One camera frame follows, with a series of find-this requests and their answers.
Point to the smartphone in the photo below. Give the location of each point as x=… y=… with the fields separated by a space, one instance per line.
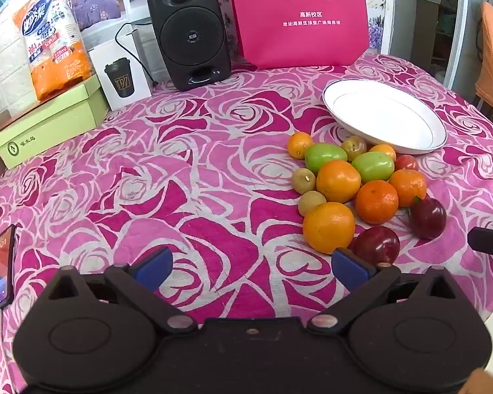
x=0 y=271

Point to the magenta paper bag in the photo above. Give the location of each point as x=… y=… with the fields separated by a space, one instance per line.
x=295 y=28

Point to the orange tangerine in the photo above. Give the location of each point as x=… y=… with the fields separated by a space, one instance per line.
x=376 y=202
x=408 y=186

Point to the orange paper cup packet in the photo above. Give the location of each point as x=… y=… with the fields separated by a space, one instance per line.
x=53 y=49

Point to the purple bedding wall poster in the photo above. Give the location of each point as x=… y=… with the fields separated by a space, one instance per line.
x=96 y=8

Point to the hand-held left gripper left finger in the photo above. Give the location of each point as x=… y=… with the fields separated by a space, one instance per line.
x=154 y=264

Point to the small tangerine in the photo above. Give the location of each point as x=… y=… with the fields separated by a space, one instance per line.
x=300 y=145
x=383 y=151

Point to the floral plastic sheet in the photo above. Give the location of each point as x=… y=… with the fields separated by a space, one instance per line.
x=376 y=8

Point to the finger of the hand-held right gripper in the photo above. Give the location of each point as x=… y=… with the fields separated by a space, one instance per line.
x=491 y=242

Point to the white panel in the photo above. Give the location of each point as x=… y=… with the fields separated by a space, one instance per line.
x=394 y=20

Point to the pink rose tablecloth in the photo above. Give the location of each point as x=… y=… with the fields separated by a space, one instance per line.
x=189 y=172

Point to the small green kiwi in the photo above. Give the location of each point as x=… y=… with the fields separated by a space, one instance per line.
x=303 y=180
x=311 y=202

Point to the green jujube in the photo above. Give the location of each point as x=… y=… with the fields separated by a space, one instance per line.
x=324 y=156

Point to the dark red plum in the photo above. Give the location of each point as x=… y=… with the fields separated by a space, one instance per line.
x=376 y=245
x=428 y=217

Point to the black speaker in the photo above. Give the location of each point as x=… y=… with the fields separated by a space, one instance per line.
x=189 y=37

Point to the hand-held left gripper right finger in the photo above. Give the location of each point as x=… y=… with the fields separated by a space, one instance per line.
x=351 y=266

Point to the white door frame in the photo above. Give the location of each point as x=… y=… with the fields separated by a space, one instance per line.
x=456 y=28

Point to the green shoebox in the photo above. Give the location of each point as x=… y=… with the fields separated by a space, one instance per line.
x=45 y=131

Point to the large orange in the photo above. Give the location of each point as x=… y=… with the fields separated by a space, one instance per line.
x=328 y=227
x=338 y=180

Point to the white plate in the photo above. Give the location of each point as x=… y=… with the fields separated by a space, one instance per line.
x=384 y=115

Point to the yellow-green plum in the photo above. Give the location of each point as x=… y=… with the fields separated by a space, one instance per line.
x=353 y=145

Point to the white box with cup print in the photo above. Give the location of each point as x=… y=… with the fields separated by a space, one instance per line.
x=123 y=78

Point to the small red plum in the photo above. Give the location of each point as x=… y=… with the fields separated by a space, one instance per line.
x=406 y=162

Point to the large green apple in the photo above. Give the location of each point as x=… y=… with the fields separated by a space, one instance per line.
x=373 y=166

